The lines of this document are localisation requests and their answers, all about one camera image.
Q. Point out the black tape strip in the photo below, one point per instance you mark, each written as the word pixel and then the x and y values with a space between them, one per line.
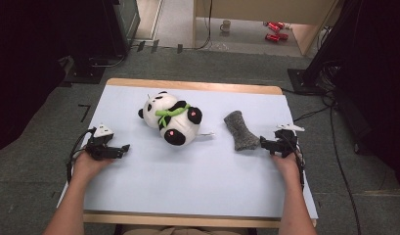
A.
pixel 141 46
pixel 180 48
pixel 155 46

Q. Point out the wooden table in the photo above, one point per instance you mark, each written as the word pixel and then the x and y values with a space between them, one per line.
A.
pixel 194 85

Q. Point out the dark curtain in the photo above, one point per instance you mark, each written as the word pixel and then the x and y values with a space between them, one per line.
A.
pixel 380 81

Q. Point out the panda plush toy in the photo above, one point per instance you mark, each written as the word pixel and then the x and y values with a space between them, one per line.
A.
pixel 178 120

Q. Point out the person's right hand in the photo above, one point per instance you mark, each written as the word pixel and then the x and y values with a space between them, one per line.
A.
pixel 287 166

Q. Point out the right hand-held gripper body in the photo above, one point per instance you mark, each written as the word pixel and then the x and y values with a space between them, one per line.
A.
pixel 285 143

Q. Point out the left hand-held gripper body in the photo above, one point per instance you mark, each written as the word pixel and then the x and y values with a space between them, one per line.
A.
pixel 101 150

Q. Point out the grey knitted sock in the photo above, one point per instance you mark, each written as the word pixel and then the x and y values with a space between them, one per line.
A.
pixel 241 133

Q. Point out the black stand with base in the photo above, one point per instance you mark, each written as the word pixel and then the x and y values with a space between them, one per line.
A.
pixel 86 70

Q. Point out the beige mug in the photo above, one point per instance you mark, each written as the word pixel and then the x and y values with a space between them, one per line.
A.
pixel 225 26

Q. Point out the light blue table sheet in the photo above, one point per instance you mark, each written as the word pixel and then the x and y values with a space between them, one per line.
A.
pixel 187 182

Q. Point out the person's left hand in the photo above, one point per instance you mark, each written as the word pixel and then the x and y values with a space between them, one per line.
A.
pixel 88 166

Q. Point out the person's beige trousers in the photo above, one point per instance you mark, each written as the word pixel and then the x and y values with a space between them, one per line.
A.
pixel 187 231

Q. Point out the red can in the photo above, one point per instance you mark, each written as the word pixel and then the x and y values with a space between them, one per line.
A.
pixel 281 24
pixel 272 37
pixel 273 27
pixel 283 36

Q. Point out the black metal stand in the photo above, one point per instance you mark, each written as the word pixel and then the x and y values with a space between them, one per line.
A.
pixel 321 58

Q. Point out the light wooden cabinet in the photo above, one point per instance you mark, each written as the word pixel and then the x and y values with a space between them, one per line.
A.
pixel 262 9

